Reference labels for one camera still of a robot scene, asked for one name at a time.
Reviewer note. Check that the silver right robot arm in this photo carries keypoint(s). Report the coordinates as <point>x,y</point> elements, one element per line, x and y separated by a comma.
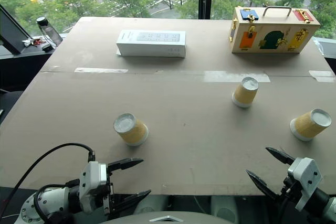
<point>328,204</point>

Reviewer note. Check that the silver robot torso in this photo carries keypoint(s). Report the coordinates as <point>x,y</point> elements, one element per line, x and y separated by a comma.
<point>168,218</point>

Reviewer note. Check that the wooden lock box with latches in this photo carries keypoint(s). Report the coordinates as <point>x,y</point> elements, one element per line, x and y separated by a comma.
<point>270,35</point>

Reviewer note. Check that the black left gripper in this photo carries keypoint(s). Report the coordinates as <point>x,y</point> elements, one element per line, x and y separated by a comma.
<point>109,203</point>

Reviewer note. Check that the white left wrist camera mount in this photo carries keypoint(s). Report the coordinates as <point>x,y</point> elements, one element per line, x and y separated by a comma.
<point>92,182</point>

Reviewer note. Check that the black slanted monitor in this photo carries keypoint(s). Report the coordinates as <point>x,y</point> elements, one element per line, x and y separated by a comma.
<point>10,32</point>

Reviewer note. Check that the clear tape strip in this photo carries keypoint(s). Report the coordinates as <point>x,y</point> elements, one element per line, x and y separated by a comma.
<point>101,70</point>
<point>231,76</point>
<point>323,75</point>

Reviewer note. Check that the red keys with white tag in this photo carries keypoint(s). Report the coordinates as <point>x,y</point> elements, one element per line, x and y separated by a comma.
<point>35,42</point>

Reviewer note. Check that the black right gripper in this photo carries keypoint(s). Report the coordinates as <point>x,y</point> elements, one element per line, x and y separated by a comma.
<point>291,191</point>

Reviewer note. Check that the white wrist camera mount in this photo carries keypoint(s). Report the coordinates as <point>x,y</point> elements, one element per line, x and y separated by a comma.
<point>92,182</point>
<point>307,176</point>

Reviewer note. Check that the white rectangular cardboard box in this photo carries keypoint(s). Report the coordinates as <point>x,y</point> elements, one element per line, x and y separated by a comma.
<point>153,42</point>

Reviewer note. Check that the yellow ribbed paper cup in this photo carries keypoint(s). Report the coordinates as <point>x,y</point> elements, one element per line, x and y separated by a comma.
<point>309,127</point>
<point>245,94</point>
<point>132,130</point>

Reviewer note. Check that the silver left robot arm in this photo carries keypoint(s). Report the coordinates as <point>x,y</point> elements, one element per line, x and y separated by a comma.
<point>48,197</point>

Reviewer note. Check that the clear water bottle black cap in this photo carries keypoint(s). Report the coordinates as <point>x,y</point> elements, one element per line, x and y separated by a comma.
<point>50,32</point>

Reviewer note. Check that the small black round object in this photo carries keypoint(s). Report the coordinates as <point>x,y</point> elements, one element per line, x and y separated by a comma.
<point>47,48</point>

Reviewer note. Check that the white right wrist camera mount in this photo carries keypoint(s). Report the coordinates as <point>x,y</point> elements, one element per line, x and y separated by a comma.
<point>307,176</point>

